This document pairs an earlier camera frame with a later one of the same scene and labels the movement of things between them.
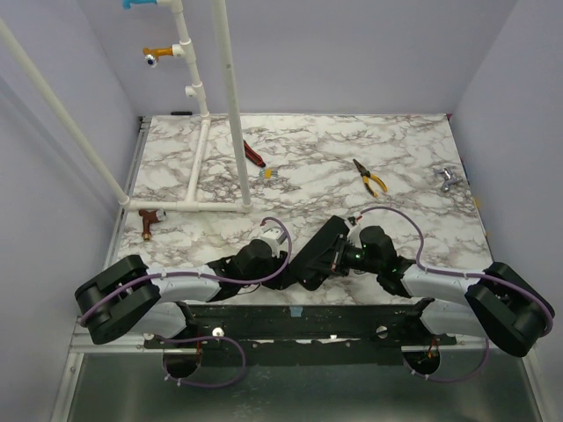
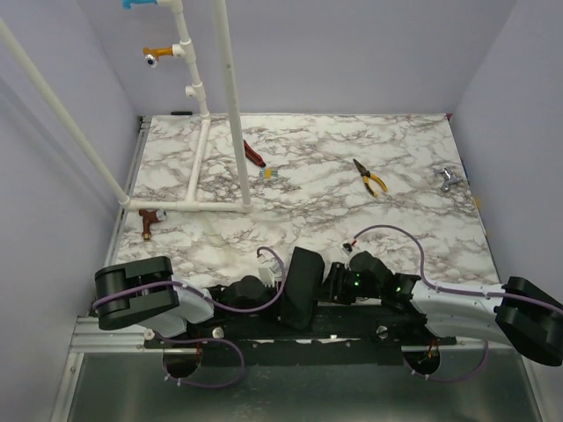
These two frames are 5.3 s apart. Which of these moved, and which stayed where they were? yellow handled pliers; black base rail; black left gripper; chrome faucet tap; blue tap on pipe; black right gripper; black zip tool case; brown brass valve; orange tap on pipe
Moved: black zip tool case; black left gripper; black right gripper
Stayed: blue tap on pipe; black base rail; brown brass valve; orange tap on pipe; yellow handled pliers; chrome faucet tap
